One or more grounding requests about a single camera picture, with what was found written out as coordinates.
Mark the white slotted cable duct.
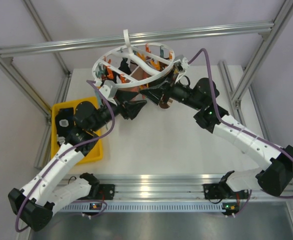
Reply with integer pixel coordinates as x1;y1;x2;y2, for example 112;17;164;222
60;201;226;213

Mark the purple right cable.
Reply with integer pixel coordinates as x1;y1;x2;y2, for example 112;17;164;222
187;48;293;200

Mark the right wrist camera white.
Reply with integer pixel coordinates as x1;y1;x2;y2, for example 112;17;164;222
173;54;190;74

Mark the black patterned sock in tray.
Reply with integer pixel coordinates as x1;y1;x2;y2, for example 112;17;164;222
55;107;74;147

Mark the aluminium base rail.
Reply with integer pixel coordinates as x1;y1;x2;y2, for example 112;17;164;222
26;173;293;202

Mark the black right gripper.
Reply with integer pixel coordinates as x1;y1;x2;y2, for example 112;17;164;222
140;68;203;111

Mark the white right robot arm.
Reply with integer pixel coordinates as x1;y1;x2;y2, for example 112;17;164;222
140;74;293;199

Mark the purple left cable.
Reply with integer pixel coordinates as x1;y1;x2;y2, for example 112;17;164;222
15;79;116;233

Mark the yellow plastic tray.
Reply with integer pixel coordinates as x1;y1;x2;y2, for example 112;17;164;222
50;96;103;165

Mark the large brown sock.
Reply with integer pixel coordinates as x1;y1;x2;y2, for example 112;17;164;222
120;67;149;92

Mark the white round clip hanger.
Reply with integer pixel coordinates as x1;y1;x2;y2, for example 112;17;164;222
91;29;175;88

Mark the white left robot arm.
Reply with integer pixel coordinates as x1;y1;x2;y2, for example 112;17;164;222
8;90;147;233

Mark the brown striped sock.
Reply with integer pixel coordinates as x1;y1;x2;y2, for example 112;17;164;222
158;98;173;109

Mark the purple cable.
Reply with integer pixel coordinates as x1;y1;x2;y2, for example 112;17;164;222
187;48;293;200
15;79;116;233

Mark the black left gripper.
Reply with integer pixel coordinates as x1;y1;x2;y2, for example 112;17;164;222
90;89;147;132

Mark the black sock on hanger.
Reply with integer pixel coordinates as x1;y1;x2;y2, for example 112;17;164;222
118;58;132;75

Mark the aluminium top crossbar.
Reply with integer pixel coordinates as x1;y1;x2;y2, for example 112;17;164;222
0;21;275;58

